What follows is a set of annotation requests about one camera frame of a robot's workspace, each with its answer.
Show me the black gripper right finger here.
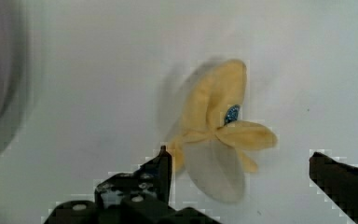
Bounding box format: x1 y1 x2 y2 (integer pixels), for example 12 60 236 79
309 152 358 224

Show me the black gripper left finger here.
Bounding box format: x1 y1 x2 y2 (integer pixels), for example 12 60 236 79
43 147 221 224

